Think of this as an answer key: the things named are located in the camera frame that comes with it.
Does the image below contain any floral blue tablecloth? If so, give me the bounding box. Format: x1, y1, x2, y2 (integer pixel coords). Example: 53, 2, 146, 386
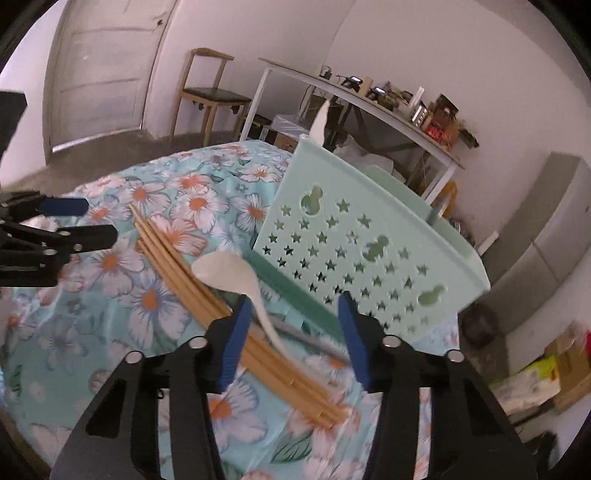
0, 141, 462, 480

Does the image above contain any white panel door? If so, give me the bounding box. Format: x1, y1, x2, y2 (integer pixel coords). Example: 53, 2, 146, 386
44, 0, 181, 155

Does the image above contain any green sack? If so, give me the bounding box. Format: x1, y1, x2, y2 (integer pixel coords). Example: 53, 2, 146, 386
450, 219, 477, 250

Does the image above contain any pale plastic bag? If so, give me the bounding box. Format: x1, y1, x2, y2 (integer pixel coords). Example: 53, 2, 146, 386
502, 355, 561, 409

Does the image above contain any white foam box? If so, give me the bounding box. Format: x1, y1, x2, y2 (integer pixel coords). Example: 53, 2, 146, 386
272, 113, 315, 139

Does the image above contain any white pillow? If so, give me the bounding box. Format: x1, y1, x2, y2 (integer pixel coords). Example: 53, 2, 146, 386
332, 134, 395, 174

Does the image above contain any yellow plastic bag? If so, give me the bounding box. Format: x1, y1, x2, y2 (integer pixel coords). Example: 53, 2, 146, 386
438, 181, 460, 217

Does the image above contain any white pipe piece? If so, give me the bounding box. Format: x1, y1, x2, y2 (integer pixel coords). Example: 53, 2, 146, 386
478, 230, 500, 256

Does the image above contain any large cardboard box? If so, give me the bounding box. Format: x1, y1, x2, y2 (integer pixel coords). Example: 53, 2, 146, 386
551, 323, 591, 412

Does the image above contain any white table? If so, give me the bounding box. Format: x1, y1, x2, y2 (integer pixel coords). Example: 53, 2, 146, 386
239, 58, 465, 204

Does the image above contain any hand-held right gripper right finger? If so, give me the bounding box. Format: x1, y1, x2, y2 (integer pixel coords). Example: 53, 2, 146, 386
337, 291, 539, 480

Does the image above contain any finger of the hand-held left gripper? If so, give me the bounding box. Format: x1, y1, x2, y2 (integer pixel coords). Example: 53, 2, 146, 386
0, 191, 90, 221
0, 220, 119, 288

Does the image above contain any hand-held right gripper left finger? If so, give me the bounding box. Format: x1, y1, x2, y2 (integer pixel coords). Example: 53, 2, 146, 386
51, 293, 254, 480

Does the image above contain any green plastic utensil basket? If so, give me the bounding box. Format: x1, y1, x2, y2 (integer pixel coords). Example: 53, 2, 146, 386
252, 134, 491, 347

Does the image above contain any metal spoon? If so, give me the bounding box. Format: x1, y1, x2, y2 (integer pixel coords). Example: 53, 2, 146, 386
252, 314, 352, 364

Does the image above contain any brown cardboard box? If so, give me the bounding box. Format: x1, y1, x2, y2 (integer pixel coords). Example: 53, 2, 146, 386
268, 131, 301, 153

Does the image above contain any grey refrigerator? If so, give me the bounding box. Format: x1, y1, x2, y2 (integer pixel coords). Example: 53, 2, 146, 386
480, 152, 591, 333

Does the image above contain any red snack bag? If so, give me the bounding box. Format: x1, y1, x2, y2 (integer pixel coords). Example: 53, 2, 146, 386
425, 95, 460, 144

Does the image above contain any wooden chair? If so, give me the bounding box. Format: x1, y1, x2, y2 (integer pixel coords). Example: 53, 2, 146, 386
170, 47, 252, 147

